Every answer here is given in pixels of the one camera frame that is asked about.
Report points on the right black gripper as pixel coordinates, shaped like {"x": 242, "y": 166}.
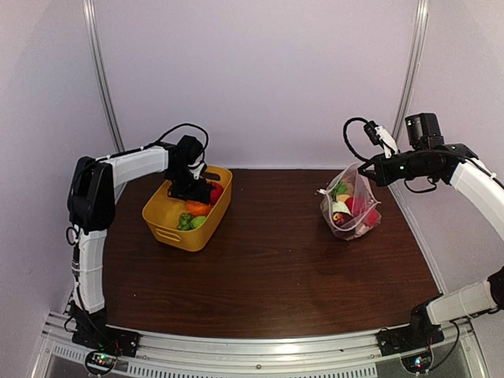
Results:
{"x": 383, "y": 175}

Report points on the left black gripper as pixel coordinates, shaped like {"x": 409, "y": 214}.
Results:
{"x": 199, "y": 194}

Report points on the orange plush fruit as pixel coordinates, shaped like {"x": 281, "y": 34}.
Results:
{"x": 198, "y": 209}

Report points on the white plush daikon radish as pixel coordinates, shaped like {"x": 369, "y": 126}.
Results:
{"x": 340, "y": 193}

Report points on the yellow plastic basket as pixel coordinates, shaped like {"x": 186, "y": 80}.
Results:
{"x": 161, "y": 214}

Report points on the small red plush fruit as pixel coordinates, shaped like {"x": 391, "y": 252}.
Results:
{"x": 356, "y": 206}

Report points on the clear zip top bag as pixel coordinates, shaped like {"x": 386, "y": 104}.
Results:
{"x": 362, "y": 190}

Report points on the dark purple plush fruit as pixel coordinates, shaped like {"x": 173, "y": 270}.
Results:
{"x": 341, "y": 220}

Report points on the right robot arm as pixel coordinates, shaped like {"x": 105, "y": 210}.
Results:
{"x": 460, "y": 168}

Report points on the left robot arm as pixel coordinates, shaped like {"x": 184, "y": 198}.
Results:
{"x": 92, "y": 206}

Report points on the green plush grapes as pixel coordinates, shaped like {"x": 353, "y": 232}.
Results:
{"x": 185, "y": 222}

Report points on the red plush tomato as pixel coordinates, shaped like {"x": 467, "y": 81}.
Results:
{"x": 216, "y": 192}

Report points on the green plush vegetable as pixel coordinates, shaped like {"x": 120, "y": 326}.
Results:
{"x": 198, "y": 221}

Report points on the left circuit board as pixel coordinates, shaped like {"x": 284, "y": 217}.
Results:
{"x": 99, "y": 363}

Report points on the circuit board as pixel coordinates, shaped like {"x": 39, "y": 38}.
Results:
{"x": 99, "y": 363}
{"x": 417, "y": 363}

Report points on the right circuit board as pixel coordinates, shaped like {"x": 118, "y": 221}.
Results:
{"x": 417, "y": 363}

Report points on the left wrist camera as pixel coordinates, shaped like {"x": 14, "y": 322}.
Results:
{"x": 198, "y": 168}

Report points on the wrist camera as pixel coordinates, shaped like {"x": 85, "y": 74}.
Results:
{"x": 198, "y": 168}
{"x": 379, "y": 136}

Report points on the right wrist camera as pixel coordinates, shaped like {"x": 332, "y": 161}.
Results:
{"x": 379, "y": 136}

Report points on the right aluminium frame post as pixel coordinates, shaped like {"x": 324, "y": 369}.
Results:
{"x": 420, "y": 27}

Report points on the aluminium frame post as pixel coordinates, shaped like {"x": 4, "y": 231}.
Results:
{"x": 420, "y": 27}
{"x": 100, "y": 73}

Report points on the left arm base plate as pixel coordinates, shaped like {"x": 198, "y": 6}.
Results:
{"x": 113, "y": 341}

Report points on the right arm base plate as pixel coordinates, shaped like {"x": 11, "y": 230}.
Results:
{"x": 401, "y": 340}

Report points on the left aluminium frame post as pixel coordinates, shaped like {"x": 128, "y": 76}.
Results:
{"x": 100, "y": 73}

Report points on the front aluminium rail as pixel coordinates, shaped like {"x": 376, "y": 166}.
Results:
{"x": 354, "y": 354}

